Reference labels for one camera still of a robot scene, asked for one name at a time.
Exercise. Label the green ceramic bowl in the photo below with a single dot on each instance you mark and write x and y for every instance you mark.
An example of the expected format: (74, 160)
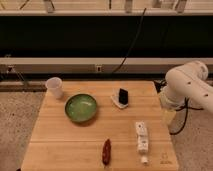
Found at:
(81, 108)

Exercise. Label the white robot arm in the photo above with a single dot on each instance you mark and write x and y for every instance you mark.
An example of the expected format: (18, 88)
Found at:
(185, 81)

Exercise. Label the black sponge on white dish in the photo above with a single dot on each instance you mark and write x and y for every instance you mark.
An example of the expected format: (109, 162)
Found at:
(120, 98)

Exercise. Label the white plastic cup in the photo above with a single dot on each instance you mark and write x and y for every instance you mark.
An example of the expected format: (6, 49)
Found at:
(54, 85)

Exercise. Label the white tube with cap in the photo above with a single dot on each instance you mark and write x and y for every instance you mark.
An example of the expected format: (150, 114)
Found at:
(142, 141)

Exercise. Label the white wall rail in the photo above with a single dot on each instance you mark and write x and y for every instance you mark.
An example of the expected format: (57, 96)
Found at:
(94, 65)

